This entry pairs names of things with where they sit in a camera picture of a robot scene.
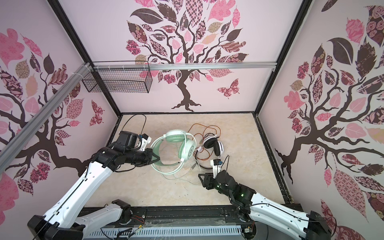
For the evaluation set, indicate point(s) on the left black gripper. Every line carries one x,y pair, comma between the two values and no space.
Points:
149,154

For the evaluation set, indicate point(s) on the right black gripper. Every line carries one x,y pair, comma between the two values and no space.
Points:
209,179

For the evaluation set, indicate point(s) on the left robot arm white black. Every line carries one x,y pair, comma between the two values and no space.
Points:
63,222

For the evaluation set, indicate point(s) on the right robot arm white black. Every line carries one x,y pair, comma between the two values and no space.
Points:
252,206

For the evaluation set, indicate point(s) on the white black headphones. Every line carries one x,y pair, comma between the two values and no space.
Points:
211,148

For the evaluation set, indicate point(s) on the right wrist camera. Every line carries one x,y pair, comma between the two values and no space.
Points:
216,165

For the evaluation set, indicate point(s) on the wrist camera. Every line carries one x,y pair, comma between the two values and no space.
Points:
216,165
144,141

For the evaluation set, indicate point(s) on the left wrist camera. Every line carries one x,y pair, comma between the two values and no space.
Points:
144,141

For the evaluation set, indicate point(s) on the white slotted cable duct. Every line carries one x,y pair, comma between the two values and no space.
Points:
169,233

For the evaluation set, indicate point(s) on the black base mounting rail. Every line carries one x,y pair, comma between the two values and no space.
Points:
136,215

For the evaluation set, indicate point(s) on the black wire mesh basket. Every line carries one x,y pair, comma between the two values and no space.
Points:
119,77

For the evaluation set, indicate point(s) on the aluminium rail back wall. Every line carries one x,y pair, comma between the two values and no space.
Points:
199,66

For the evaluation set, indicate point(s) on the aluminium rail wall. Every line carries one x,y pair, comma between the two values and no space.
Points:
12,149
199,66

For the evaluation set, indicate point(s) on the aluminium rail left wall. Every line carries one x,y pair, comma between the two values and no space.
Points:
12,149

